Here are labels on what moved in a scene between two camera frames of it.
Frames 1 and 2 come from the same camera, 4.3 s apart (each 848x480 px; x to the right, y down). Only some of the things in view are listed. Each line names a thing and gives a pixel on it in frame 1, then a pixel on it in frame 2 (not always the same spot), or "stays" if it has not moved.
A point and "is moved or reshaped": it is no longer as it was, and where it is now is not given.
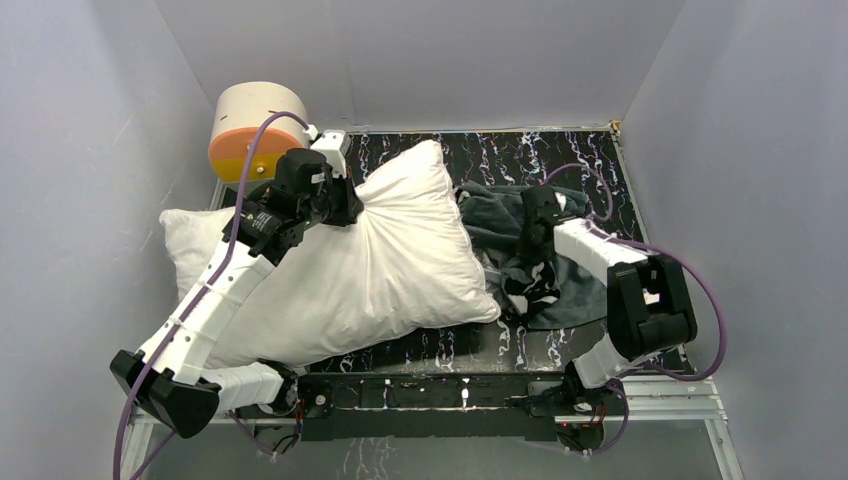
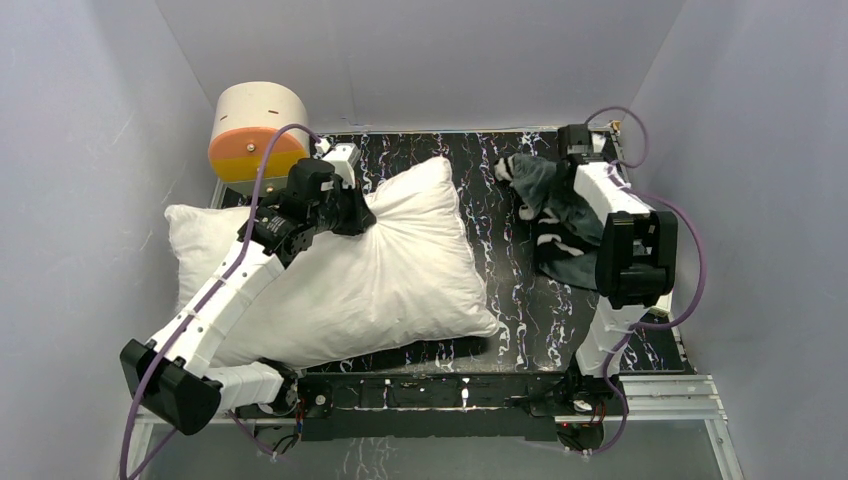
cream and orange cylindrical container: (238, 113) stays
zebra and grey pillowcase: (546, 293) is moved or reshaped
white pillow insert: (402, 259) is moved or reshaped
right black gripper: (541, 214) → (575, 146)
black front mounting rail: (425, 406) stays
